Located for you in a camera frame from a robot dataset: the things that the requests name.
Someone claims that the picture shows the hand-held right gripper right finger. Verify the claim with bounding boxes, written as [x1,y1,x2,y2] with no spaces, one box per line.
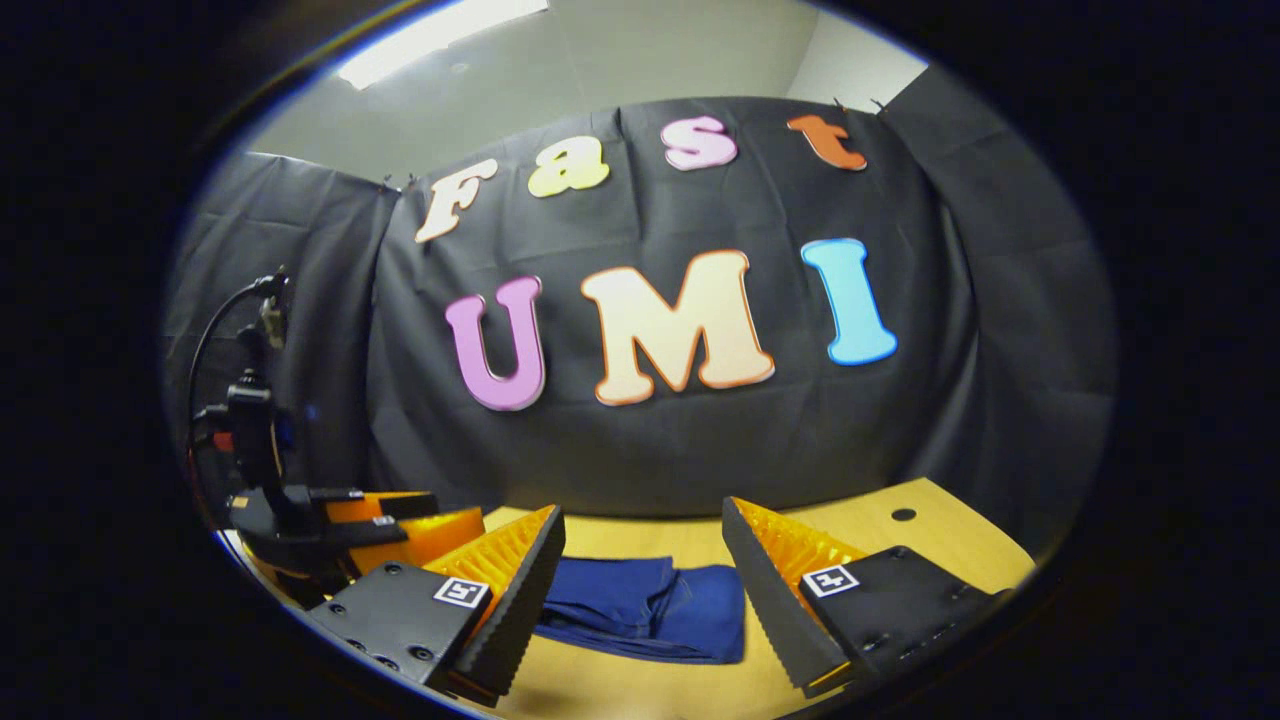
[722,497,1006,698]

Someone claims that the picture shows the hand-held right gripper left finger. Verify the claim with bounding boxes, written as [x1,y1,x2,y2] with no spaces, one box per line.
[305,505,566,706]

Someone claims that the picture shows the blue denim jeans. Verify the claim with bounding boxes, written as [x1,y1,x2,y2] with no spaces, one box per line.
[535,557,746,664]

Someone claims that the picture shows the black backdrop cloth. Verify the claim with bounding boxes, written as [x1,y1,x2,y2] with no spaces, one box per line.
[165,65,1116,561]

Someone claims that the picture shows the ceiling light panel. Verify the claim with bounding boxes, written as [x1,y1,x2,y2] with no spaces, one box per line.
[335,0,551,91]

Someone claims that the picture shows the black camera cable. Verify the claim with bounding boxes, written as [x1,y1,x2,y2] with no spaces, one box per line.
[183,272,291,521]

